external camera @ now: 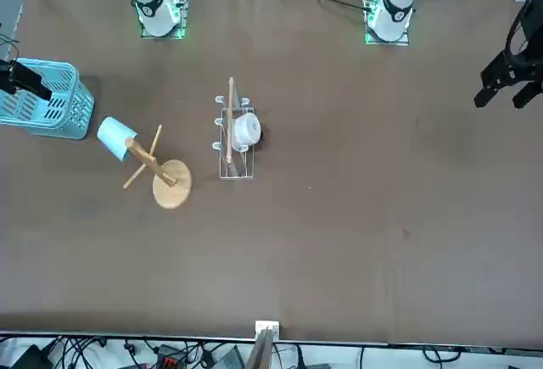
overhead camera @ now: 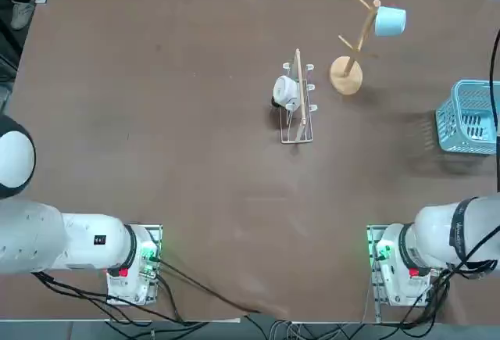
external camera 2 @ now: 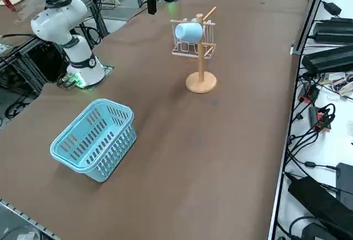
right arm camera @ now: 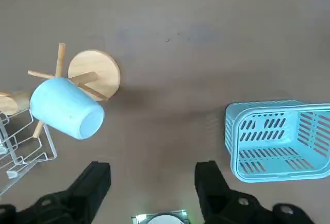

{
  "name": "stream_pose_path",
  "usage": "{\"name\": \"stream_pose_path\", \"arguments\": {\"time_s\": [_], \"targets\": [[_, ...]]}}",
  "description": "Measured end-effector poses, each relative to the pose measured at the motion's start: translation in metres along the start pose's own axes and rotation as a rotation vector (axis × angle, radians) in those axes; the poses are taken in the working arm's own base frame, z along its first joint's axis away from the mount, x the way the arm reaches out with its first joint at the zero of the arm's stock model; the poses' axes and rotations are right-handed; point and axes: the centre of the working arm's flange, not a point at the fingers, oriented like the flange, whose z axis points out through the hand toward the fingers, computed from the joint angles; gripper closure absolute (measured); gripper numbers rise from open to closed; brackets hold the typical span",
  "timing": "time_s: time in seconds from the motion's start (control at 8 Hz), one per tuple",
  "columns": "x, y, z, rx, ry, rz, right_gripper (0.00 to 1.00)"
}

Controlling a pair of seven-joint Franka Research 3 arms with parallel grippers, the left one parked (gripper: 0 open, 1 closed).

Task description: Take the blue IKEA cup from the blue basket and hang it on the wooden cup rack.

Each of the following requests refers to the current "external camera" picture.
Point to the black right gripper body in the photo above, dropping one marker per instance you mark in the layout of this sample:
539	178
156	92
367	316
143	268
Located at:
6	76

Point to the black and red power strip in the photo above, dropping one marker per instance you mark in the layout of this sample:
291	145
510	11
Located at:
169	360

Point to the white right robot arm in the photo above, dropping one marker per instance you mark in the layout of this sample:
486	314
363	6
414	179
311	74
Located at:
155	8

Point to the blue plastic slotted basket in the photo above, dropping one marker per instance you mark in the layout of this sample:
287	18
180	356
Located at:
78	125

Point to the grey power adapter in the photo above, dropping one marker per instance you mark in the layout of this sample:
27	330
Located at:
229	358

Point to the black box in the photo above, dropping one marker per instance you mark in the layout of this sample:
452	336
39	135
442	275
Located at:
31	358

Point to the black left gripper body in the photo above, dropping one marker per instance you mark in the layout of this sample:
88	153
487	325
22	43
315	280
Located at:
533	25

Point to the white ceramic cup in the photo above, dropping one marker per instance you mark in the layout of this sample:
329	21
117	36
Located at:
246	129

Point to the wooden cup rack tree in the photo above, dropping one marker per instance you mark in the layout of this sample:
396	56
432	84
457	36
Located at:
171	191

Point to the light blue plastic cup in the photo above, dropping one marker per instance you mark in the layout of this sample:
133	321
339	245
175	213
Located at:
112	133

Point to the aluminium camera post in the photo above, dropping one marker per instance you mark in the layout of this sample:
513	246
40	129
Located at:
261	352

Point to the white post bracket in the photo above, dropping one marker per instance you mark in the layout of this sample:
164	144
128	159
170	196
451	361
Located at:
267	325

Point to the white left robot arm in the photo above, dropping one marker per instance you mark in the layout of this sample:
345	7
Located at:
396	4

